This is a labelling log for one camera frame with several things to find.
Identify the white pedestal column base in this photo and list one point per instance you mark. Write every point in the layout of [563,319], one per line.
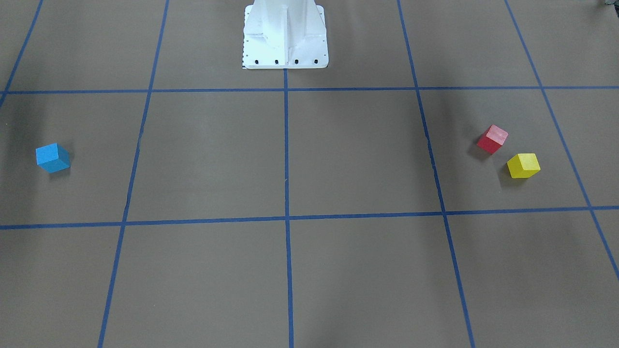
[285,34]

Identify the blue wooden cube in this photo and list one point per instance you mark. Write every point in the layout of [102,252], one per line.
[52,158]

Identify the red wooden cube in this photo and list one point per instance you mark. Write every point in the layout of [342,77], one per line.
[492,139]

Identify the yellow wooden cube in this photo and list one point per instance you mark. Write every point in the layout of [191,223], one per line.
[523,165]

